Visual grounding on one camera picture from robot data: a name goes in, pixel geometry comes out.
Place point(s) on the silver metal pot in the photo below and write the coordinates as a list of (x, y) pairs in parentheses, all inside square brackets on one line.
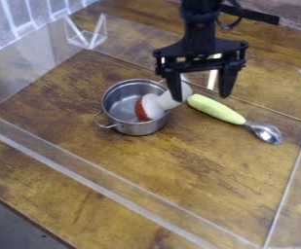
[(117, 114)]

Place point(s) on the white red plush mushroom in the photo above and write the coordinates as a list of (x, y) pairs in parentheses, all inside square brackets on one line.
[(152, 106)]

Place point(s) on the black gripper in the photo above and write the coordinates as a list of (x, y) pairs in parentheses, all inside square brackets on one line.
[(194, 55)]

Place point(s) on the black bar in background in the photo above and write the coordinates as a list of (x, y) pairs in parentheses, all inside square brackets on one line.
[(255, 15)]

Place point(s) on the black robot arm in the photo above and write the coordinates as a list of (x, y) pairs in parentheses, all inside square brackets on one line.
[(202, 16)]

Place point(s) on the clear acrylic enclosure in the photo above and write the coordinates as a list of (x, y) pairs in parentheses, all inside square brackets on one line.
[(135, 150)]

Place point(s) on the green handled metal spoon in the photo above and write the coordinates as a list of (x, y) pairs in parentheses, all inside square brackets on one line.
[(207, 105)]

